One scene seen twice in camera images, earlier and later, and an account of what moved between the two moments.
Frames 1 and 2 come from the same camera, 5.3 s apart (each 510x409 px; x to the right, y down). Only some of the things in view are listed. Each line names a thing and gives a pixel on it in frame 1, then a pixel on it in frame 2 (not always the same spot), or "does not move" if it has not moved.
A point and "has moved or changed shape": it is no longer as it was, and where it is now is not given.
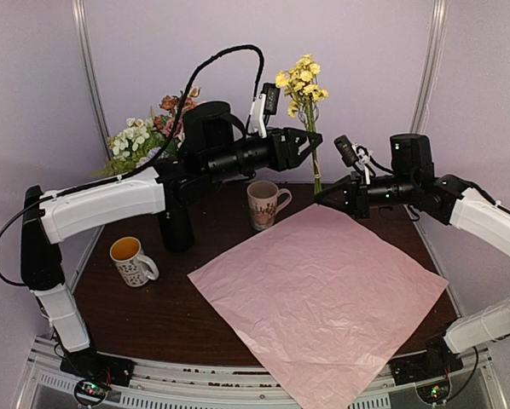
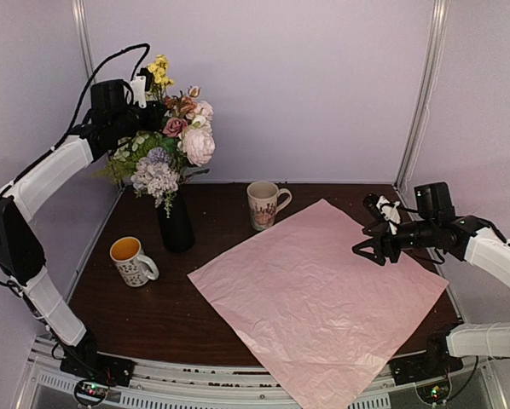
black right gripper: [347, 183] -> [386, 241]
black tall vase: [176, 227] does not move
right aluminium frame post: [431, 66] does not move
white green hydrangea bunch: [127, 147] does not move
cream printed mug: [263, 201] does not move
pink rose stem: [194, 92] has moved or changed shape
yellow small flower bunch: [300, 85] -> [161, 81]
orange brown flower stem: [170, 103] does not move
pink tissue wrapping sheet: [323, 298] does not move
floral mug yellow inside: [134, 267] does not move
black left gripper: [283, 159] -> [157, 112]
